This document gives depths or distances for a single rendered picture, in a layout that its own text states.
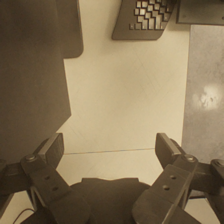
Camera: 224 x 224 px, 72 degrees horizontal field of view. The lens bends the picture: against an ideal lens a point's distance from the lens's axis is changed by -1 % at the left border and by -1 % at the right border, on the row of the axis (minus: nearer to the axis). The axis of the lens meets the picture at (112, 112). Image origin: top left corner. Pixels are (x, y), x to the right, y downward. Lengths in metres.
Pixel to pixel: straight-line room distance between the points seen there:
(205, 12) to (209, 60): 0.96
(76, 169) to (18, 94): 0.52
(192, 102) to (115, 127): 1.03
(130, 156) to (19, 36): 0.54
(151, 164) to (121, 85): 0.34
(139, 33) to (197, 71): 1.00
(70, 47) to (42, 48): 0.26
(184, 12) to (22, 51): 0.44
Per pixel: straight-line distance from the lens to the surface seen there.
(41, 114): 0.26
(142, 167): 0.69
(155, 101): 0.57
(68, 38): 0.54
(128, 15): 0.54
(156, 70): 0.56
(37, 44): 0.27
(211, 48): 1.52
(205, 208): 1.88
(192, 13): 0.55
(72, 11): 0.55
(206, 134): 1.68
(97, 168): 0.67
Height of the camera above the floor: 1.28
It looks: 72 degrees down
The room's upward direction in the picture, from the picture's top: 177 degrees clockwise
